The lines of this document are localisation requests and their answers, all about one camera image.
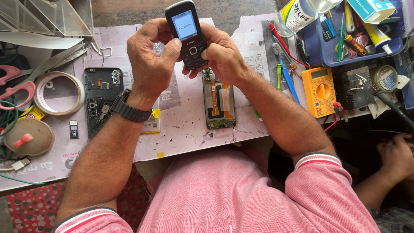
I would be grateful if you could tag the person's left hand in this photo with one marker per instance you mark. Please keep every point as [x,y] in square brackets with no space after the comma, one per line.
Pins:
[148,61]

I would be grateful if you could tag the person's right hand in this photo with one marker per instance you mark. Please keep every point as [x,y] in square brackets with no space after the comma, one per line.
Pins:
[226,61]

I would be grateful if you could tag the black keypad phone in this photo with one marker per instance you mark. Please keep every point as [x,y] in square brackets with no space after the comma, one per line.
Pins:
[187,32]

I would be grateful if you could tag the black wristwatch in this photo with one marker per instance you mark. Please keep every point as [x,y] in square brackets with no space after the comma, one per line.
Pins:
[129,108]

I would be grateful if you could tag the slim green screwdriver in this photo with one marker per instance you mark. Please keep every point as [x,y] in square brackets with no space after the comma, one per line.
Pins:
[279,77]

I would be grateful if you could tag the black phone back cover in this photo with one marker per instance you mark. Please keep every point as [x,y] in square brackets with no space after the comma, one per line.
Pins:
[102,93]

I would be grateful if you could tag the red test probe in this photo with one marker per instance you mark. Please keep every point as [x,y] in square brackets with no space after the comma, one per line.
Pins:
[278,37]

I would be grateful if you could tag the blue toothbrush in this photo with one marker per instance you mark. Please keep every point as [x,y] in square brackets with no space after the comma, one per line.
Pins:
[286,76]

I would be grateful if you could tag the white yellow phone battery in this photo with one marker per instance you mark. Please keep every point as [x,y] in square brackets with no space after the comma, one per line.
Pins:
[152,124]

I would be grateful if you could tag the pink printed work mat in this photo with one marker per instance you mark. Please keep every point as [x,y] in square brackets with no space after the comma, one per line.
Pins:
[187,116]

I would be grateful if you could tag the black test probe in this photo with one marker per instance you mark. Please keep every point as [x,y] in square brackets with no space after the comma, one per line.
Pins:
[300,48]

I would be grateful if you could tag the clear labelled bottle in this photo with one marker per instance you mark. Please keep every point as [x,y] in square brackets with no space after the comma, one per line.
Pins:
[297,16]

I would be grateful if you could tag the yellow multimeter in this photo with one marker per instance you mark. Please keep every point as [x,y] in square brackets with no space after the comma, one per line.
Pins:
[318,93]

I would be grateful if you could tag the blue plastic tray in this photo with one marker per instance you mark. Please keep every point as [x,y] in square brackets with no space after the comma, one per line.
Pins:
[326,53]

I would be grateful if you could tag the small black card tray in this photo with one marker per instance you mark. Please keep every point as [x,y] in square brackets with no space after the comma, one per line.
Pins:
[74,129]

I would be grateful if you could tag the clear acrylic box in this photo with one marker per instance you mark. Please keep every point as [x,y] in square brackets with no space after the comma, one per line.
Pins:
[48,16]

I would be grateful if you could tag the white paper sheet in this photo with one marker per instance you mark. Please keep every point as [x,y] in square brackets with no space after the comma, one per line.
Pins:
[38,41]

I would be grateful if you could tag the wide tape roll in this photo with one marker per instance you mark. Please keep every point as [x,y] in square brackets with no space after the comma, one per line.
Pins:
[40,97]

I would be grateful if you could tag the red multimeter lead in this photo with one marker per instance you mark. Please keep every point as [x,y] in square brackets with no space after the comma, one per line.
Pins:
[336,110]

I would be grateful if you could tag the black power supply box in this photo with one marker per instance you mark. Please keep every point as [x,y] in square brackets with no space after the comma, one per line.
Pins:
[352,93]

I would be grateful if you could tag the red yellow screwdriver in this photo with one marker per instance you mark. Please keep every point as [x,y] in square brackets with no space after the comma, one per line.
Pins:
[355,45]

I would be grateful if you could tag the round beige pad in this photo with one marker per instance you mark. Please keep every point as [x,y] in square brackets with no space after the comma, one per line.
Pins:
[38,132]

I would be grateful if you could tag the pink polo shirt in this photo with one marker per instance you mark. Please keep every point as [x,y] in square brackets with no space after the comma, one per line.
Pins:
[226,194]

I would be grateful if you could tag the pink clip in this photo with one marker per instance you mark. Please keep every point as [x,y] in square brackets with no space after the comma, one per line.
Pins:
[22,140]

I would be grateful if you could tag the white yellow glue tube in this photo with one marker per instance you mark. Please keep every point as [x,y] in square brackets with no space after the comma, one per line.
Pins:
[378,37]

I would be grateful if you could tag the white blue carton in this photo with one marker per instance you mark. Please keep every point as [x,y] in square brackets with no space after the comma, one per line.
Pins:
[372,8]

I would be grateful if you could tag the red dotted cloth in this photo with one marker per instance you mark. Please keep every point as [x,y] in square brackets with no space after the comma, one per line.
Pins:
[32,210]

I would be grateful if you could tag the phone frame with orange flex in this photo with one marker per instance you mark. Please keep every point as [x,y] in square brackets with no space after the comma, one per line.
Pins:
[218,103]

